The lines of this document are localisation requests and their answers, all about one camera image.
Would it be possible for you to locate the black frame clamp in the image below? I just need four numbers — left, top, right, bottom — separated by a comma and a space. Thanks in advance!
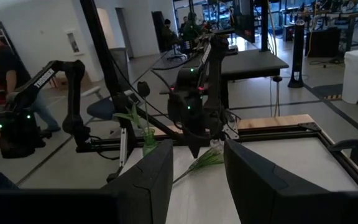
327, 139, 358, 169

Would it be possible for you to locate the grey bin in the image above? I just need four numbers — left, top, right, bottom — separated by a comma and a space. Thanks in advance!
109, 46, 131, 83

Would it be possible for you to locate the black display panel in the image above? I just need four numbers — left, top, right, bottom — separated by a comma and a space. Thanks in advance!
232, 0, 256, 44

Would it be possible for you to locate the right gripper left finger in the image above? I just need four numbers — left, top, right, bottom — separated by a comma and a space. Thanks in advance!
101, 139, 174, 224

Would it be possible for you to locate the blue office chair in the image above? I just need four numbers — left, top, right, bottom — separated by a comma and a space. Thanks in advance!
82, 86, 119, 122

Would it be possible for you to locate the black pole stand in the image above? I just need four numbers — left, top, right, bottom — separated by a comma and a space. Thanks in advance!
287, 19, 306, 90

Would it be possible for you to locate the black equipment case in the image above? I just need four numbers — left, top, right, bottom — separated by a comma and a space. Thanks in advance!
305, 27, 342, 58

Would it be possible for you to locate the black desk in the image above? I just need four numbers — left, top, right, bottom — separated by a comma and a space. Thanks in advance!
152, 46, 290, 110

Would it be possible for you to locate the green glass vase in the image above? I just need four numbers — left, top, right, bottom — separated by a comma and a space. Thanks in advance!
140, 126, 158, 157

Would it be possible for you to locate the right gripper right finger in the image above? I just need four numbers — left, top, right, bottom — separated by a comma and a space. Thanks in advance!
224, 139, 347, 224

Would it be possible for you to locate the green leafy sprig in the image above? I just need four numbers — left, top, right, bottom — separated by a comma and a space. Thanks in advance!
172, 139, 226, 185

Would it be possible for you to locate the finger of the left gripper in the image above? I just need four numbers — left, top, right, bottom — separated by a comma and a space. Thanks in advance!
186, 136, 198, 159
195, 138, 211, 159

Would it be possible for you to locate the person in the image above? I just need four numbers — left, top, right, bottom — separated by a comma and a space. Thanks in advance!
178, 12, 200, 41
162, 18, 180, 48
0, 29, 62, 133

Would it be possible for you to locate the white table mat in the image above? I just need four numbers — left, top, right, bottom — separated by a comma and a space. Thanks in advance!
119, 136, 358, 224

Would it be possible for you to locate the dark red artificial tulip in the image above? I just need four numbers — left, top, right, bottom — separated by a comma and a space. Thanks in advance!
112, 80, 155, 134

